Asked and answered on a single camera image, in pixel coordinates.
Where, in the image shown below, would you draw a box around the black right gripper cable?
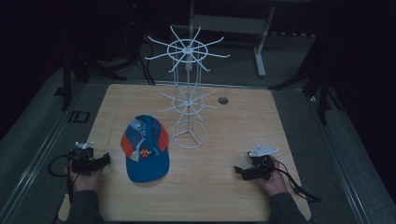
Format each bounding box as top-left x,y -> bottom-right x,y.
273,160 -> 322,203

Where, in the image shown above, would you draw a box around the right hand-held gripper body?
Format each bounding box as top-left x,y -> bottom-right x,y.
247,144 -> 280,181

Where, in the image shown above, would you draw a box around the person's right hand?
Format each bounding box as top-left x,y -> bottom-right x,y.
255,154 -> 290,198

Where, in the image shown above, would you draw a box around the black background cables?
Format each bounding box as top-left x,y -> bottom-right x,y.
122,0 -> 157,87

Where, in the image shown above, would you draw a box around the white metal desk frame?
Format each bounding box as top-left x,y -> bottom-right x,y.
170,0 -> 277,78

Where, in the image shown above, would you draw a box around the blue and orange cap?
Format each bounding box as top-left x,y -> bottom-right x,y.
120,114 -> 171,184

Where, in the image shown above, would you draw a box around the white wire hook rack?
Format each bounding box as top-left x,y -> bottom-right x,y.
144,25 -> 232,150

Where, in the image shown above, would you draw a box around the black metal stand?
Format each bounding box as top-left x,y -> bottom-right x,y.
60,36 -> 129,112
268,31 -> 345,126

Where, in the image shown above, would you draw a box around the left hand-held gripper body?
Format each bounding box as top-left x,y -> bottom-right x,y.
69,141 -> 98,176

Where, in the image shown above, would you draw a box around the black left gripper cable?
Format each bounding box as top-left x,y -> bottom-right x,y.
47,154 -> 75,204

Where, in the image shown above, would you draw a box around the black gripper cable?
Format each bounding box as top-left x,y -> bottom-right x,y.
273,160 -> 322,203
47,154 -> 75,204

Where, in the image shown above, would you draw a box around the black floor socket frame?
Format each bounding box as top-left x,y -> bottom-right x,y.
67,109 -> 92,124

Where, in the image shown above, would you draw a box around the person's left hand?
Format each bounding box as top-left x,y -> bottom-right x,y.
69,168 -> 104,194

